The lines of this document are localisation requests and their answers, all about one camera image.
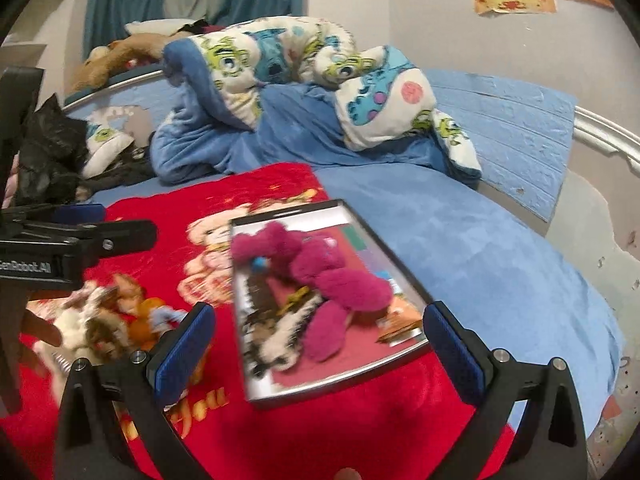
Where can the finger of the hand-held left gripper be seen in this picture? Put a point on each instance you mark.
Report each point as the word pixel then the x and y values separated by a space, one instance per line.
pixel 77 213
pixel 125 237

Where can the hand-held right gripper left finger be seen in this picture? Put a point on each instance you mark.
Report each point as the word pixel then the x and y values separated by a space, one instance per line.
pixel 182 355

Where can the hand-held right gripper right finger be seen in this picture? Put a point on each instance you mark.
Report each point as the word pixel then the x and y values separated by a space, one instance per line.
pixel 457 355

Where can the orange snack box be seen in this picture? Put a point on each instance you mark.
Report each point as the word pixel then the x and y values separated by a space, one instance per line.
pixel 400 317

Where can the dark brown small toy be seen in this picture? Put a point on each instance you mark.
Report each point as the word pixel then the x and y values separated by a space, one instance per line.
pixel 260 300

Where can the cream fluffy plush toy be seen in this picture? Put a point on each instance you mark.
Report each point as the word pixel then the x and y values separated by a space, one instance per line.
pixel 285 345

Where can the black shallow tray box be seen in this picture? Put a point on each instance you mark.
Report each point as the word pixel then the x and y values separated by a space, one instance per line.
pixel 345 377

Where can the magenta plush toy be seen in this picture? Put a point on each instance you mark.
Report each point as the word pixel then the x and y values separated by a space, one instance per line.
pixel 325 270

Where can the person's left hand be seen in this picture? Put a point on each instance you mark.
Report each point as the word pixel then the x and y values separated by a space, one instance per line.
pixel 45 330

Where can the person's right hand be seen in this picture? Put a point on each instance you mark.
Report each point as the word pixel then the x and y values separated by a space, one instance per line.
pixel 347 475

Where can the brown plush figure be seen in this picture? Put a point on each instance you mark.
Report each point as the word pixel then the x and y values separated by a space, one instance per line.
pixel 122 292

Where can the black garment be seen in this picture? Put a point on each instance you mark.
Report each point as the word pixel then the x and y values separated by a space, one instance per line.
pixel 125 172

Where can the black puffer jacket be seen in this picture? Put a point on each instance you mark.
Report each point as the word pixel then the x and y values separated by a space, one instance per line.
pixel 50 150

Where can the small cartoon pillow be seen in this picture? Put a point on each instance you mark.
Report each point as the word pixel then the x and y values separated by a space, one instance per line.
pixel 105 145

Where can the white fuzzy plush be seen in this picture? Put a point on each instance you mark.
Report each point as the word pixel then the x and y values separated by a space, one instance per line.
pixel 80 320

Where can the red bear printed blanket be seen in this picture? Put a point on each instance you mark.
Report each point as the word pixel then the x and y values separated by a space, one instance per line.
pixel 300 435

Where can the brown plush dog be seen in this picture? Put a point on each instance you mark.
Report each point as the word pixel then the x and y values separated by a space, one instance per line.
pixel 130 50

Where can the blue cartoon quilt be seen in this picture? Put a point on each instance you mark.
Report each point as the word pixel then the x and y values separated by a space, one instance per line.
pixel 280 125

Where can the white cushion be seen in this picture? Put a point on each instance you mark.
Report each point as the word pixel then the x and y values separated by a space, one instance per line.
pixel 155 26

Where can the silver bed rail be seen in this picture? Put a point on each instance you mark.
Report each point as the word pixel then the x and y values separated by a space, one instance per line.
pixel 115 85

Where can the blue brick wall pad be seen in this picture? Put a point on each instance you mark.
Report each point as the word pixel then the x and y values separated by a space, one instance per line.
pixel 505 140

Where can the white bed frame moulding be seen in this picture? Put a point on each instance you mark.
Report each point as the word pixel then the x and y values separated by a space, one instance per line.
pixel 610 132

